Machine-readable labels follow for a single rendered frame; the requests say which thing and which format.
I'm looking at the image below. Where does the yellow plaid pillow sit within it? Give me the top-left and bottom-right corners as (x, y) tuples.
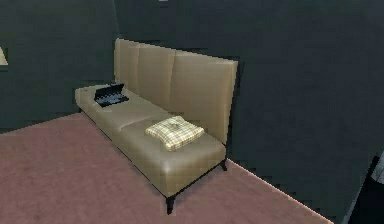
(144, 115), (205, 152)

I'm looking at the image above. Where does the beige sofa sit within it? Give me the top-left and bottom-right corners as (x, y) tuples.
(73, 37), (240, 216)

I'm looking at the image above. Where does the beige lampshade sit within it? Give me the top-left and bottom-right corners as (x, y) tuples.
(0, 46), (9, 67)

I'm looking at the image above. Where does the black laptop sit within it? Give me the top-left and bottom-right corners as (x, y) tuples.
(93, 83), (131, 109)

